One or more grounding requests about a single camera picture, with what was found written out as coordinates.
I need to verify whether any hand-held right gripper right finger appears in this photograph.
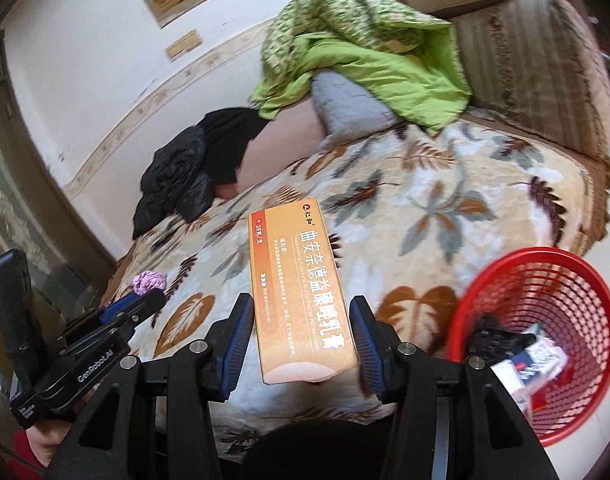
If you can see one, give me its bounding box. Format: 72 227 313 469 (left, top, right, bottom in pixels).
348 295 560 480

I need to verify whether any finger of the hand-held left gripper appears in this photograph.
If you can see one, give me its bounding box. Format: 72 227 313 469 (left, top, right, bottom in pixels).
65 292 148 341
97 289 167 341

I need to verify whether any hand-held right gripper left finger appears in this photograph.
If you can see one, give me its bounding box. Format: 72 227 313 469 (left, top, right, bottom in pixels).
44 291 256 480

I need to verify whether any purple plastic bag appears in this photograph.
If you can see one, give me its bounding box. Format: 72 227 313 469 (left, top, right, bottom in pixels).
131 270 166 297

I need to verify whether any orange medicine box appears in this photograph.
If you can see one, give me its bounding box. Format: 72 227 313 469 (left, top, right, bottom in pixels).
248 195 360 386

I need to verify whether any black plastic bag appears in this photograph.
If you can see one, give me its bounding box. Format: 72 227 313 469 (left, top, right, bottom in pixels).
466 314 533 366

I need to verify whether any white medicine box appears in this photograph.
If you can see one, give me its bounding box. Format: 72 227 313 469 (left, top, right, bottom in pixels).
490 335 570 411

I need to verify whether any red mesh basket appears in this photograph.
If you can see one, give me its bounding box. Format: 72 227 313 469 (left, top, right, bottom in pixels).
445 247 610 448

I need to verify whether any person's left forearm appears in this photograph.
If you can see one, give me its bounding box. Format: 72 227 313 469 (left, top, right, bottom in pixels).
15 422 63 480

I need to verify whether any black puffer jacket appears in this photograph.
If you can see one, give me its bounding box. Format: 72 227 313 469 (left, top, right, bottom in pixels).
132 127 216 241

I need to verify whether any leaf print blanket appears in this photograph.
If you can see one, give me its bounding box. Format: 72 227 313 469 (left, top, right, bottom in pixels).
117 120 593 461

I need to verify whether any black cloth garment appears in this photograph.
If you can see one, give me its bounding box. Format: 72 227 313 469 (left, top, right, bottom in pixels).
197 107 270 186

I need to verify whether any grey quilted pillow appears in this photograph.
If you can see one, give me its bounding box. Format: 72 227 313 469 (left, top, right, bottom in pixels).
311 70 400 146

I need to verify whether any green quilt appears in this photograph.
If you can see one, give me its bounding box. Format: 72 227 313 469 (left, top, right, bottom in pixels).
250 0 473 137

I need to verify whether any brown striped sofa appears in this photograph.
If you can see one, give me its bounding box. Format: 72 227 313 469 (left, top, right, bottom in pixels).
105 0 610 311

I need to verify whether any brown wooden door frame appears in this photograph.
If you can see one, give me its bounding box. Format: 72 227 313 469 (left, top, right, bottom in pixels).
0 30 118 311

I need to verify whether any small tan wall picture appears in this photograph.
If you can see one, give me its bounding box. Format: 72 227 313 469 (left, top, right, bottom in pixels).
166 29 203 61

